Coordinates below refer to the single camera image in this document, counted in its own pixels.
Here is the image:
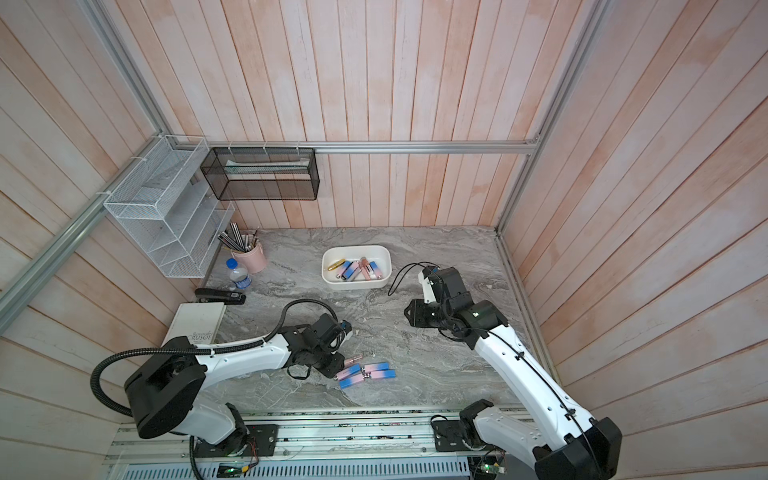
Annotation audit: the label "pink blue lipstick bottom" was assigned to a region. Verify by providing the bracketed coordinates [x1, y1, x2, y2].
[339, 373, 366, 389]

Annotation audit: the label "pink blue lipstick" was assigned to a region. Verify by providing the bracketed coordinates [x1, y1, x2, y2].
[334, 364, 361, 381]
[366, 370, 396, 380]
[339, 373, 366, 389]
[342, 261, 361, 281]
[336, 261, 354, 281]
[362, 362, 390, 373]

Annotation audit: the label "pink clear gloss on table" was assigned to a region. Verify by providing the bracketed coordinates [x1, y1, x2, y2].
[344, 355, 363, 368]

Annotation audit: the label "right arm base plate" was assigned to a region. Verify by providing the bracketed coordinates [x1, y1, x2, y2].
[429, 414, 480, 452]

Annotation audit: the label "pens in cup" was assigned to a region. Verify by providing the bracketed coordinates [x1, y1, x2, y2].
[218, 222, 258, 253]

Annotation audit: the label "small clear water bottle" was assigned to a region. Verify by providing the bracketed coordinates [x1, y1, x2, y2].
[226, 258, 252, 290]

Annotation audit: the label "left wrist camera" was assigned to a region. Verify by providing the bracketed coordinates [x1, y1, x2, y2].
[337, 321, 352, 346]

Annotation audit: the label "white wire mesh shelf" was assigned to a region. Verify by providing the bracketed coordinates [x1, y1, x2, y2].
[104, 135, 235, 279]

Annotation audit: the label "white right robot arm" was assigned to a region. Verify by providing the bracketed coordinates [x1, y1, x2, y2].
[404, 266, 623, 479]

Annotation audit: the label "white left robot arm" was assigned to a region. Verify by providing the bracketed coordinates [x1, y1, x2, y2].
[124, 313, 352, 455]

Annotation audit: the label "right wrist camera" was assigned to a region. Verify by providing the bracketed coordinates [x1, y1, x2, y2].
[418, 266, 438, 304]

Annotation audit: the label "pink round cup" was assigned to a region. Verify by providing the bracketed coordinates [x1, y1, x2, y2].
[231, 241, 268, 274]

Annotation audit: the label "white plastic storage box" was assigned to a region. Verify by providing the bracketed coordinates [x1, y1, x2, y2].
[321, 245, 392, 290]

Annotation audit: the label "white book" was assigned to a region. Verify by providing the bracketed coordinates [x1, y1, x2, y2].
[162, 302, 227, 346]

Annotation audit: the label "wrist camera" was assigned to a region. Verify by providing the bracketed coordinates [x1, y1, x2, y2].
[418, 266, 438, 304]
[337, 321, 352, 346]

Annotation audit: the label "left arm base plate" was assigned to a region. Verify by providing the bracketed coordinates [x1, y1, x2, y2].
[194, 424, 279, 458]

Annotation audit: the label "pink blue lipstick top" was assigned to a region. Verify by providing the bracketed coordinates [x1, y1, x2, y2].
[336, 261, 354, 281]

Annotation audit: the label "black corrugated cable hose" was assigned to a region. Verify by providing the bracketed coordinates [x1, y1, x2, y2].
[89, 298, 340, 419]

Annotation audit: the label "pink blue lipstick tube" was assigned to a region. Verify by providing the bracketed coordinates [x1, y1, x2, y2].
[369, 261, 384, 279]

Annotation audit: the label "black mesh wall basket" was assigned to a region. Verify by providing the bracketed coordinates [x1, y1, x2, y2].
[201, 146, 320, 201]

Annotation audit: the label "black stapler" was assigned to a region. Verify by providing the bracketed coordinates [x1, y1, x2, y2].
[195, 288, 246, 305]

